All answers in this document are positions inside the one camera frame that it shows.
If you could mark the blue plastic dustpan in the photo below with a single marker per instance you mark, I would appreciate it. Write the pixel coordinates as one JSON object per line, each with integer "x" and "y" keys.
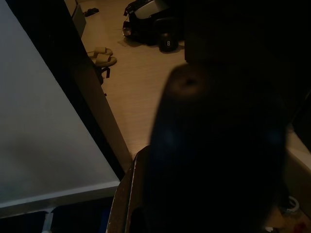
{"x": 206, "y": 145}

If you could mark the black kettlebell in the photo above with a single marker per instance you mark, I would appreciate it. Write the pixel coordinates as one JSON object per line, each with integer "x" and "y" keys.
{"x": 168, "y": 43}

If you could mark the beige slipper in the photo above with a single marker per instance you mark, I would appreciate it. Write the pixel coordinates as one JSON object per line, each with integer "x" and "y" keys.
{"x": 100, "y": 51}
{"x": 105, "y": 60}

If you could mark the black and grey bag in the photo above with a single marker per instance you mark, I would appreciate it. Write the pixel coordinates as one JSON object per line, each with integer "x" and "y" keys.
{"x": 145, "y": 24}

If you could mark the black sandal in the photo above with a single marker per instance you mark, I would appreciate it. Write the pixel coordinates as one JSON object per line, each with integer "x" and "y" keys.
{"x": 91, "y": 11}

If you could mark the black door frame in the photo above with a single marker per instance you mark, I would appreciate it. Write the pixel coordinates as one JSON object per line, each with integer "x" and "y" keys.
{"x": 60, "y": 60}

